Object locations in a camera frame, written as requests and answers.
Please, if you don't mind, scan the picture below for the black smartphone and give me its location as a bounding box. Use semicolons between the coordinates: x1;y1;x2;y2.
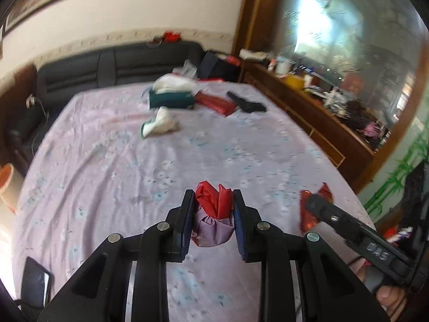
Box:
20;257;52;310

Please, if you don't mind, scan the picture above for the right hand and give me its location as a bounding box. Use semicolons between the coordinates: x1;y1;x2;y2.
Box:
356;265;407;321

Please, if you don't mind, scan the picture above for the black leather sofa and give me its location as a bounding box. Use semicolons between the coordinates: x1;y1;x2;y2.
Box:
1;41;205;165

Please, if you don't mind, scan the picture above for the white charger with cable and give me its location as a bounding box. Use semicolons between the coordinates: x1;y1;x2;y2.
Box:
25;94;49;121

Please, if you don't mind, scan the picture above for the red flat package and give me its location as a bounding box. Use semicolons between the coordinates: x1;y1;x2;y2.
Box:
193;92;237;116

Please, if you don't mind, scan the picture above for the dark shopping bag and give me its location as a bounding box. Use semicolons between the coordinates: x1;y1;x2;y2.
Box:
197;50;241;82

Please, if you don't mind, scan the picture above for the white plastic bag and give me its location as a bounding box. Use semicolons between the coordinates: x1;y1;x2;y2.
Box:
172;60;198;79

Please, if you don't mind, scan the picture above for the green tissue box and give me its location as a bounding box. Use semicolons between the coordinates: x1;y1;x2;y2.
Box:
148;74;196;110

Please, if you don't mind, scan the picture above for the red purple wrapper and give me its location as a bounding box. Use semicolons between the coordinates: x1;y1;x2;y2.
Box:
191;181;234;247

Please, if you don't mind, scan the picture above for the white crumpled paper cup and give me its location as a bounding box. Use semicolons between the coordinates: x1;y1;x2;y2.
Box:
140;106;179;139

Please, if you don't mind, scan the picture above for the wooden cabinet counter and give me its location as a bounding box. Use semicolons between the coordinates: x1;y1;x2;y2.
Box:
240;61;375;185

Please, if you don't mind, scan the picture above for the lilac floral bedsheet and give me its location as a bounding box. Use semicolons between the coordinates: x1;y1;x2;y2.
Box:
12;82;370;321

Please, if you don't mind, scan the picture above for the black toy pistol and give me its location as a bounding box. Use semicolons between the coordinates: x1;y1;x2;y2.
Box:
227;91;267;114

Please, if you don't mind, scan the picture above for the dark red snack packet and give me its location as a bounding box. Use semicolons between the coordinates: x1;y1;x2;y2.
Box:
299;182;334;234

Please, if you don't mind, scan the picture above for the red knot ornament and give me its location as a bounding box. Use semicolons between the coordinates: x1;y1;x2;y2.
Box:
146;31;182;47

